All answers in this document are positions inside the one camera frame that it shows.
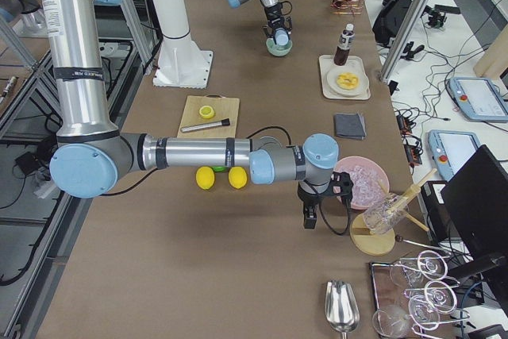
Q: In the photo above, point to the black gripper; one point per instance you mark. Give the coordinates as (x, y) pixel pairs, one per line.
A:
(309, 197)
(275, 17)

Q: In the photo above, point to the light blue cup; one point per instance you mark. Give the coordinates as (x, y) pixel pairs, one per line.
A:
(281, 37)

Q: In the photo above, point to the light green bowl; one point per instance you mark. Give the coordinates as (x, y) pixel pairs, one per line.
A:
(278, 50)

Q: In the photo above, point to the pink bowl of ice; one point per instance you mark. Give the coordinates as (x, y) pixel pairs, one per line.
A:
(370, 182)

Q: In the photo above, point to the steel ice scoop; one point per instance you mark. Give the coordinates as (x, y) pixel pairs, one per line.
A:
(341, 309)

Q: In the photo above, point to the cream serving tray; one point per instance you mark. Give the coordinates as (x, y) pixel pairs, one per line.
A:
(326, 63)

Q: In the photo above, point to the wooden glass drying stand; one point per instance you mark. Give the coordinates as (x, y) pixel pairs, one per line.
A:
(379, 245)

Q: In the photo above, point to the dark tea bottle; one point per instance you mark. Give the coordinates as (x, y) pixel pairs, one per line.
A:
(344, 45)

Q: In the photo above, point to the yellow lemon upper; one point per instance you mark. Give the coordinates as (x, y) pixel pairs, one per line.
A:
(238, 177)

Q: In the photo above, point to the yellow lemon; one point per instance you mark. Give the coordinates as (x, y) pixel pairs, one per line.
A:
(205, 177)
(238, 177)

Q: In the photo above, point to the clear glass mug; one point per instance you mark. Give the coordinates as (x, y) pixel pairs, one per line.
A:
(386, 213)

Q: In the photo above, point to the glazed donut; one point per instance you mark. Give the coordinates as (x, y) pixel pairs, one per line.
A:
(347, 81)

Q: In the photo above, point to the grey folded cloth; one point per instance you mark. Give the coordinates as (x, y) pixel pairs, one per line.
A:
(349, 126)

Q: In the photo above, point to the wooden cutting board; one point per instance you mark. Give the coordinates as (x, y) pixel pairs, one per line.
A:
(223, 107)

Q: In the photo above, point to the white plate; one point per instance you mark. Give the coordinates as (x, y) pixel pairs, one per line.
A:
(331, 81)

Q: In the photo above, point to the green lime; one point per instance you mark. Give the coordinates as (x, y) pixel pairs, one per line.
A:
(219, 168)

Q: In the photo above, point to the black bag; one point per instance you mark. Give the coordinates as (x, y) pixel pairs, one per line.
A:
(389, 21)

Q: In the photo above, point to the steel muddler black tip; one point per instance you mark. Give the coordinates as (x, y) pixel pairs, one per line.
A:
(204, 126)

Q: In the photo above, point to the yellow lemon lower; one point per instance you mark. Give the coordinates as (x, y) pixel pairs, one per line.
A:
(205, 177)

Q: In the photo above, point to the half lemon slice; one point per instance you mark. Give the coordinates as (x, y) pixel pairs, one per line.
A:
(206, 112)

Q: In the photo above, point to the wine glass rack tray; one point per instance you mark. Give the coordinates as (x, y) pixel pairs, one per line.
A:
(414, 296)

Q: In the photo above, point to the teach pendant near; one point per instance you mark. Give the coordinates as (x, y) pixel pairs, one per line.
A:
(451, 150)

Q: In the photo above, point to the teach pendant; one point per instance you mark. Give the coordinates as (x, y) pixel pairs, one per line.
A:
(451, 150)
(478, 99)

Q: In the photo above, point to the black monitor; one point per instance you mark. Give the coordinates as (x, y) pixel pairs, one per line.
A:
(476, 201)

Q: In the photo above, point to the teach pendant far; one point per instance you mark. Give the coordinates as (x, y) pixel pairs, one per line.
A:
(478, 99)

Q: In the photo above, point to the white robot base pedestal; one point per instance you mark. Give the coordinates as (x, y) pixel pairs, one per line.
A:
(181, 63)

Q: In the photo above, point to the aluminium frame post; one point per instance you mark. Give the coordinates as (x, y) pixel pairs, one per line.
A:
(413, 14)

